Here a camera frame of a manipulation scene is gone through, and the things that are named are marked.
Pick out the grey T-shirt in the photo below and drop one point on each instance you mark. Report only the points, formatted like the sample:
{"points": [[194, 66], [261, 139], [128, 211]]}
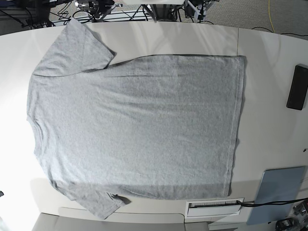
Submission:
{"points": [[160, 126]]}

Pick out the blue-grey flat pad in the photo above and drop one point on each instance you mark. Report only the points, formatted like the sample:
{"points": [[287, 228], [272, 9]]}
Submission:
{"points": [[280, 184]]}

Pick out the black rectangular device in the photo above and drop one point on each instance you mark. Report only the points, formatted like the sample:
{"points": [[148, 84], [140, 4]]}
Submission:
{"points": [[298, 89]]}

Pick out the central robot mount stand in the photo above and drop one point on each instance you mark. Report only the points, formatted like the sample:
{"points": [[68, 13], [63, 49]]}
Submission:
{"points": [[163, 12]]}

